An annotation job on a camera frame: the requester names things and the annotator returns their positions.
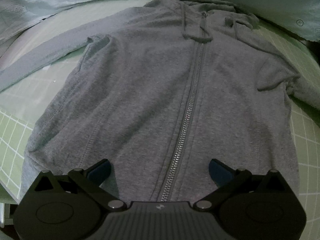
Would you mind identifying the grey zip hoodie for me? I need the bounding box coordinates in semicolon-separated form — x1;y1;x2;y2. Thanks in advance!
0;0;320;205

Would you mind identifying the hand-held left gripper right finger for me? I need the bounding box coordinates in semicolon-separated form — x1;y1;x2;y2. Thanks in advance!
194;158;292;210

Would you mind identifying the green grid mat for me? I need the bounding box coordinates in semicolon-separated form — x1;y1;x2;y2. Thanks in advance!
0;0;320;240

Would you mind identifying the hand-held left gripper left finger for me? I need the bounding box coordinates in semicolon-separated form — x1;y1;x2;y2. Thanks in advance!
29;158;125;211

